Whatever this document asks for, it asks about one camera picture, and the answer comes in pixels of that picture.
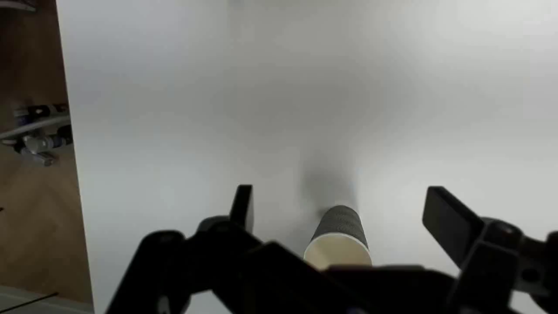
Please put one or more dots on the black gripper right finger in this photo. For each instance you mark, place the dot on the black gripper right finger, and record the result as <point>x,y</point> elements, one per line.
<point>464,232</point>

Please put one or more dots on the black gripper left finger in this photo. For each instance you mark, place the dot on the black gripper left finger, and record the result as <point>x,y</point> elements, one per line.
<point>232,237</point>

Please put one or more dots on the grey paper cup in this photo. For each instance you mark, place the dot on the grey paper cup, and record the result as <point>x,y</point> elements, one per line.
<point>340,240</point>

